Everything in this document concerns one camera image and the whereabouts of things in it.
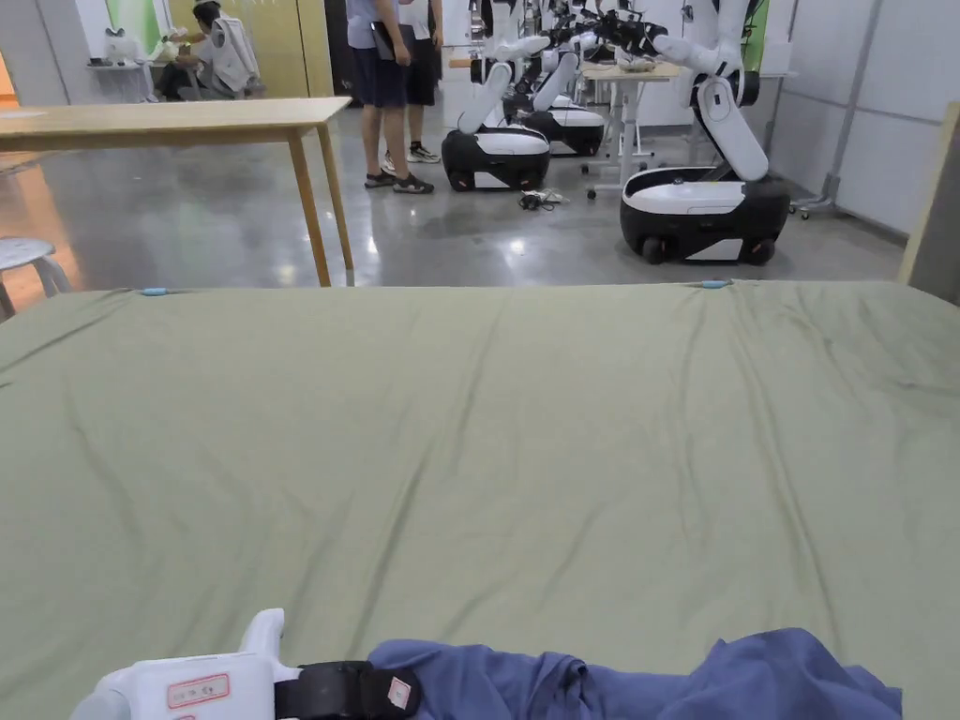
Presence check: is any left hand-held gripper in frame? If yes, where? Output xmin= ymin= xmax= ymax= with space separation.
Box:
xmin=70 ymin=608 xmax=423 ymax=720

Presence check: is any blue shirt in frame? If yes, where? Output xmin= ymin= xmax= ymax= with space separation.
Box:
xmin=367 ymin=628 xmax=905 ymax=720

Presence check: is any bed with pale green sheet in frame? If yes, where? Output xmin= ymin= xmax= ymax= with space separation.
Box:
xmin=0 ymin=278 xmax=960 ymax=720

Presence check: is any round white stool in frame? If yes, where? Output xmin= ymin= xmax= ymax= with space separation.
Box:
xmin=0 ymin=235 xmax=75 ymax=321

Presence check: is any white and black wheeled robot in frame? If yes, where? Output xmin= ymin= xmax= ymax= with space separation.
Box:
xmin=440 ymin=33 xmax=553 ymax=192
xmin=523 ymin=44 xmax=606 ymax=158
xmin=619 ymin=0 xmax=794 ymax=267

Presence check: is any long wooden table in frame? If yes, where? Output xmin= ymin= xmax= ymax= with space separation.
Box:
xmin=0 ymin=97 xmax=355 ymax=289

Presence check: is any small white side table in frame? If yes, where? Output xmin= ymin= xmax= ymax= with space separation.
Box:
xmin=84 ymin=25 xmax=153 ymax=104

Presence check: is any white-legged desk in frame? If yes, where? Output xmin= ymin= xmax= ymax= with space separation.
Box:
xmin=580 ymin=59 xmax=683 ymax=201

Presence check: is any wood-edged grey board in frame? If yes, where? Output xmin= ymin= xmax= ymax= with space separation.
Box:
xmin=897 ymin=100 xmax=960 ymax=308

